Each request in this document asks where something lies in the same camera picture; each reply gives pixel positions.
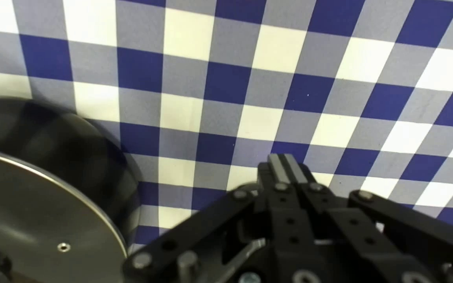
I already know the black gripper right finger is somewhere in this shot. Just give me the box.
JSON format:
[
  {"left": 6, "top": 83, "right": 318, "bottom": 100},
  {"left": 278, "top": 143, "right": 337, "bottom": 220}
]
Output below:
[{"left": 285, "top": 152, "right": 453, "bottom": 283}]

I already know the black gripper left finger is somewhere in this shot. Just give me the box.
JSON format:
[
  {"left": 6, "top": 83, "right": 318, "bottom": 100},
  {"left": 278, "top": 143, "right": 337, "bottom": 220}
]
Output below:
[{"left": 123, "top": 152, "right": 311, "bottom": 283}]

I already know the blue white checkered tablecloth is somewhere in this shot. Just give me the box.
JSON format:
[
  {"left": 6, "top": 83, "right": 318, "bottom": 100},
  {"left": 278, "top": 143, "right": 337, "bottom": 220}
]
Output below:
[{"left": 0, "top": 0, "right": 453, "bottom": 248}]

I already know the black cooking pot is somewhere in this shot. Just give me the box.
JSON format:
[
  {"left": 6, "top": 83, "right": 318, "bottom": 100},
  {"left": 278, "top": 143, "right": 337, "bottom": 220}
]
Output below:
[{"left": 0, "top": 95, "right": 143, "bottom": 248}]

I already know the glass pot lid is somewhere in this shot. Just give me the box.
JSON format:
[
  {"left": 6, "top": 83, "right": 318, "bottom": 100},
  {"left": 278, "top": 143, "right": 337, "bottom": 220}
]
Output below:
[{"left": 0, "top": 146, "right": 129, "bottom": 283}]

